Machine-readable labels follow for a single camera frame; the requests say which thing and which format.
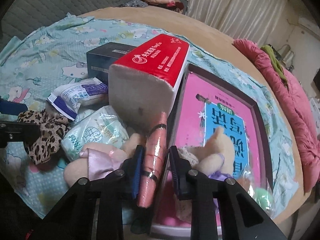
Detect orange towel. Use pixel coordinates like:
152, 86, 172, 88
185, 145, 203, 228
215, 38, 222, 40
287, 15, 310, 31
137, 112, 167, 208

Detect plush bear pink bow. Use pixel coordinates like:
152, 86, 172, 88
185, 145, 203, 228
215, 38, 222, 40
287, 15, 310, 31
63, 133, 146, 186

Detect leopard print scrunchie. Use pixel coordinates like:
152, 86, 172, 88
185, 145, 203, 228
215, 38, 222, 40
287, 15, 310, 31
17, 109, 70, 165

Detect green tissue pack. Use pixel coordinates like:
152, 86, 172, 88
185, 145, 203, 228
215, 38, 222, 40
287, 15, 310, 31
61, 105, 129, 161

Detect white purple packet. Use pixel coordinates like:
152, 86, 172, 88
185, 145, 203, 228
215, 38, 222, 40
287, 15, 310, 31
47, 77, 108, 121

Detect pink sponge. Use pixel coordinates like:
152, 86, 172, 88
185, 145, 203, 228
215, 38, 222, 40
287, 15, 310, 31
236, 165, 258, 199

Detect green sponge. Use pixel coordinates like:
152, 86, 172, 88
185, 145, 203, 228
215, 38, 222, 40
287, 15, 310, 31
248, 179, 275, 217

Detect plush bear purple bow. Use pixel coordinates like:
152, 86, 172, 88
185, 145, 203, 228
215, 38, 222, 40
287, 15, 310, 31
190, 126, 235, 176

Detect white floral scrunchie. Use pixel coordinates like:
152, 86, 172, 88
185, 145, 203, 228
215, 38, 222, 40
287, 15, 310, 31
170, 146, 195, 224

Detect dark shallow tray box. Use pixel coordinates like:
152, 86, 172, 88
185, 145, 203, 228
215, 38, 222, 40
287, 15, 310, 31
149, 63, 274, 240

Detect pink blue book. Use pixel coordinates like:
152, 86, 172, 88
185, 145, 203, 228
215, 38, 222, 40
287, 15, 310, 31
172, 72, 268, 189

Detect hello kitty blue cloth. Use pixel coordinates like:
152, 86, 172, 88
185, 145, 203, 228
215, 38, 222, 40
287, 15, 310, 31
1, 14, 298, 217

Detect red white tissue pack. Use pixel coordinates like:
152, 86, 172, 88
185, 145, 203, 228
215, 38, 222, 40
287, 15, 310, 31
108, 34, 190, 132

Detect dark blue box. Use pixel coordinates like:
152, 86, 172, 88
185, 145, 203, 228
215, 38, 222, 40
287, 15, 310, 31
86, 42, 136, 85

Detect pink quilt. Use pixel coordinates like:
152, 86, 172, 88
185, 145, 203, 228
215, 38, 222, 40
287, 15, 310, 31
233, 39, 319, 192

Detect green garment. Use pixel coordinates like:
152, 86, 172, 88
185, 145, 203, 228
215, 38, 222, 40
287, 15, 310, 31
260, 45, 287, 87

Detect white curtain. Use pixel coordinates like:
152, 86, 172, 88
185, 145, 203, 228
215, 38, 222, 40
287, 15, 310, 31
187, 0, 288, 46

